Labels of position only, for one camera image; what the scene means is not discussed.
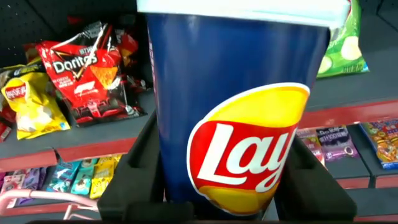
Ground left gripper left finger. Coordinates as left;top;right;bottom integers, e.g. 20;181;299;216
97;110;194;222

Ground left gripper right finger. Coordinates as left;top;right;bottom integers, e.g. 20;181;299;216
273;134;358;222

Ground blue chip canister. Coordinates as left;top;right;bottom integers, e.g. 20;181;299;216
136;0;352;218

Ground black shop shelf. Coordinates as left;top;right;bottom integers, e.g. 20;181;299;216
0;0;398;224

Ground yellow candy pack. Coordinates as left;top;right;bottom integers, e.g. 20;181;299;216
88;154;123;200

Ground pink candy pack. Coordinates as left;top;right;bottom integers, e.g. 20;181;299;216
0;173;26;209
296;127;326;167

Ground teal candy pack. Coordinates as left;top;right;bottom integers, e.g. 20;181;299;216
70;157;100;197
45;159;82;194

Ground purple candy pack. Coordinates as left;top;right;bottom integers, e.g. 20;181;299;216
16;167;48;206
315;124;361;163

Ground blue colourful snack box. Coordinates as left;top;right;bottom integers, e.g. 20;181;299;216
359;118;398;170

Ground red and black chip bag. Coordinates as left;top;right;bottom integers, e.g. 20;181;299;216
114;28;154;94
35;21;147;128

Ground yellow chip bag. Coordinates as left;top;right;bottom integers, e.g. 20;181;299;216
1;66;72;141

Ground red snack pack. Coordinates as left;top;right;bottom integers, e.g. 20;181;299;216
0;95;17;143

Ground green chip bag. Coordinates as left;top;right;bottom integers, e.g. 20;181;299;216
316;0;371;79

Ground orange chip bag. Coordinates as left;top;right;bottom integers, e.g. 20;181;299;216
22;42;45;67

